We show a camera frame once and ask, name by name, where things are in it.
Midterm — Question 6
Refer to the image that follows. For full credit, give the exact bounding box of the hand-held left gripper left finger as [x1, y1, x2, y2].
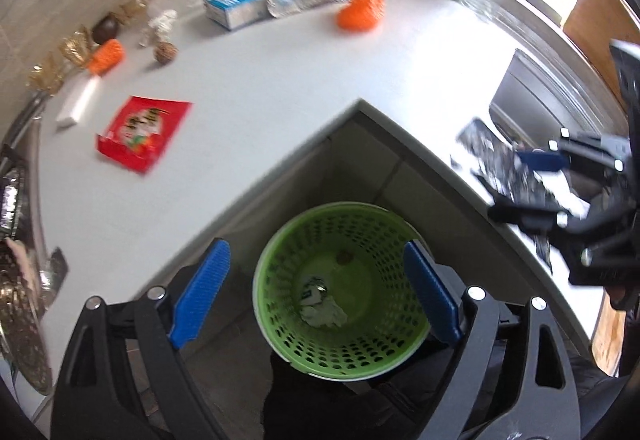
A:
[50, 239, 236, 440]

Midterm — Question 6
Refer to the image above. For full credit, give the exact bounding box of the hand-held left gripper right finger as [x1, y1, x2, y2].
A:
[402, 240, 583, 440]

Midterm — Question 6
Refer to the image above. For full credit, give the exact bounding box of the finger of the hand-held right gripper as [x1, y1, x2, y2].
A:
[515, 127, 633, 178]
[487, 197, 608, 245]

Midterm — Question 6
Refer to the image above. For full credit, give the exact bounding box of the black and silver wrapper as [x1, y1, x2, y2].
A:
[450, 117, 591, 271]

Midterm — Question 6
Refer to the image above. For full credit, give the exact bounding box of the green perforated plastic basket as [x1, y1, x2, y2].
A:
[252, 202, 433, 381]

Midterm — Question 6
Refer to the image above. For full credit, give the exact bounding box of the red snack packet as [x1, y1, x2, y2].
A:
[96, 96, 194, 175]

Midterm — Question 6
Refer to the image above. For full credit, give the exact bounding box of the clear plastic wrapper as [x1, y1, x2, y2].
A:
[137, 8, 180, 48]

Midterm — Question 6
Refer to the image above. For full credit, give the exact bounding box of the steel sink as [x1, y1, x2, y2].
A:
[487, 47, 616, 155]

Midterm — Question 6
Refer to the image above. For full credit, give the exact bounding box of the crumpled paper scrap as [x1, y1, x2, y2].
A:
[299, 276, 348, 327]

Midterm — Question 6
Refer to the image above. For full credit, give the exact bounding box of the wooden cutting board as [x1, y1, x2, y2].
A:
[562, 0, 640, 90]

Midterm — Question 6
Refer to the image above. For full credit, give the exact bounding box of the patterned metal dish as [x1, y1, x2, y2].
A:
[0, 240, 56, 396]

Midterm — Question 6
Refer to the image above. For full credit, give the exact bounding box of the large orange foam net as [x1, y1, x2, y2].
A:
[336, 0, 386, 36]

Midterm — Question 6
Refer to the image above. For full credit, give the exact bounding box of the walnut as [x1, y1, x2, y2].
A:
[152, 41, 178, 65]

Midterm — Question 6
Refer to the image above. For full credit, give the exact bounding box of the small orange foam net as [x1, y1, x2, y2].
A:
[90, 40, 125, 76]

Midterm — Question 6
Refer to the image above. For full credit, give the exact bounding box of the amber glass cup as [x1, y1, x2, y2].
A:
[60, 27, 93, 68]
[117, 0, 148, 23]
[27, 62, 66, 95]

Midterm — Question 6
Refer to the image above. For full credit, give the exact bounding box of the dark brown clay cup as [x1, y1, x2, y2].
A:
[92, 14, 121, 45]

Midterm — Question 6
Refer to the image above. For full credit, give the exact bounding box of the blue and white carton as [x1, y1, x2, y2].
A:
[202, 0, 268, 31]

